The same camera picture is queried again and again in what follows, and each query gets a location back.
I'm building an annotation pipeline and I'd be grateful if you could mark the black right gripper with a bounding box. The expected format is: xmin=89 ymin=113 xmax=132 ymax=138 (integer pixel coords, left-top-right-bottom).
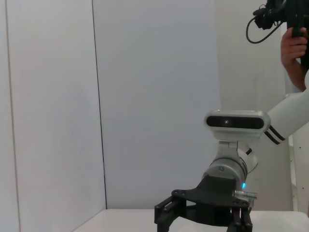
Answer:
xmin=154 ymin=175 xmax=254 ymax=232

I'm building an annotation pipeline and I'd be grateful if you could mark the black handheld device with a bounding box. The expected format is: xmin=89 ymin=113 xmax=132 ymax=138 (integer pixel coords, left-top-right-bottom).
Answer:
xmin=252 ymin=0 xmax=309 ymax=39

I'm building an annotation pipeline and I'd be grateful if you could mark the person's bare forearm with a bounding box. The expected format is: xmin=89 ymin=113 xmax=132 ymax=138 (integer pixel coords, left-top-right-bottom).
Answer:
xmin=281 ymin=57 xmax=308 ymax=93

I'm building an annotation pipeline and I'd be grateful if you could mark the person's bare hand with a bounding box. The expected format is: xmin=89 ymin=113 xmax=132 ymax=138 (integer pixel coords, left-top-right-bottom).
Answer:
xmin=281 ymin=27 xmax=309 ymax=66

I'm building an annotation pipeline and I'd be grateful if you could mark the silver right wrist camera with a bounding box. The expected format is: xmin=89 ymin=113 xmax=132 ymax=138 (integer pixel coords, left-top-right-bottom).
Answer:
xmin=204 ymin=109 xmax=271 ymax=148

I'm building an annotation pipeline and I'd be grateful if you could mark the white perforated frame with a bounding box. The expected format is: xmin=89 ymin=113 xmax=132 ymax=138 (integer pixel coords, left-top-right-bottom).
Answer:
xmin=288 ymin=134 xmax=309 ymax=216

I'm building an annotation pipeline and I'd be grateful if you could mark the black device cable loop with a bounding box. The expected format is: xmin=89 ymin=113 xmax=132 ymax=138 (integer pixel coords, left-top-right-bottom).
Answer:
xmin=246 ymin=16 xmax=282 ymax=45

